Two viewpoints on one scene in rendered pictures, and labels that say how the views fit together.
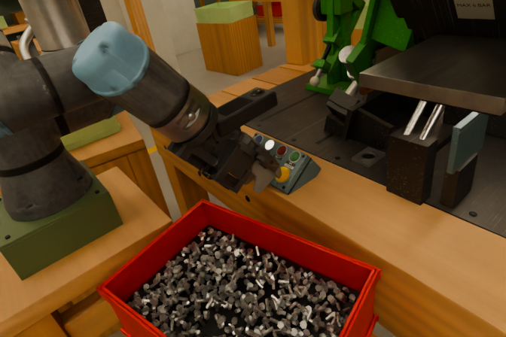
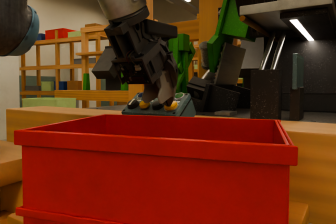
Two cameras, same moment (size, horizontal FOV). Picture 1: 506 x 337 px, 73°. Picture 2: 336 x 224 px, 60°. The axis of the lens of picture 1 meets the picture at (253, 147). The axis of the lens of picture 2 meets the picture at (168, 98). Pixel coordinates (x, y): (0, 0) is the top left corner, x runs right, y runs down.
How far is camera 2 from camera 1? 0.38 m
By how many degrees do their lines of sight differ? 35
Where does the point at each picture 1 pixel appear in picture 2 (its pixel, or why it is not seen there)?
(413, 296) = (302, 153)
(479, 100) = not seen: outside the picture
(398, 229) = not seen: hidden behind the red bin
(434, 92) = (291, 2)
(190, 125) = (136, 0)
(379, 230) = not seen: hidden behind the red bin
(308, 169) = (189, 106)
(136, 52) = not seen: outside the picture
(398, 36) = (240, 28)
